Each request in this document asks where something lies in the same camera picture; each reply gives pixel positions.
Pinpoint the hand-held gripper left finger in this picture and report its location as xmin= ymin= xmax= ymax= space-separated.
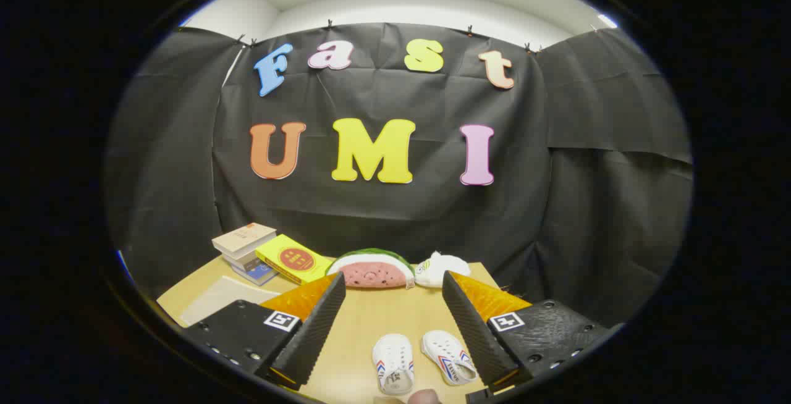
xmin=184 ymin=272 xmax=347 ymax=391

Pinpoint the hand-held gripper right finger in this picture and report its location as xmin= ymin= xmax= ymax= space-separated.
xmin=441 ymin=271 xmax=612 ymax=391

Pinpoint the white plush toy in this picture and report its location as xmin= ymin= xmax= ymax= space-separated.
xmin=414 ymin=251 xmax=472 ymax=288

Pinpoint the grey book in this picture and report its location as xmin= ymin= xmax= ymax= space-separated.
xmin=222 ymin=248 xmax=263 ymax=271

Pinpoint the beige storage box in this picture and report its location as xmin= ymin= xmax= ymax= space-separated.
xmin=178 ymin=274 xmax=282 ymax=329

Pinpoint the white canvas shoe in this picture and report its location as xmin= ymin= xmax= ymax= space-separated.
xmin=372 ymin=333 xmax=415 ymax=396
xmin=421 ymin=329 xmax=478 ymax=386

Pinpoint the watermelon slice plush toy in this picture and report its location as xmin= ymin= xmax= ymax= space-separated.
xmin=326 ymin=248 xmax=416 ymax=289

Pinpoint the yellow book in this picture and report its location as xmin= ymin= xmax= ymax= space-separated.
xmin=255 ymin=234 xmax=335 ymax=285

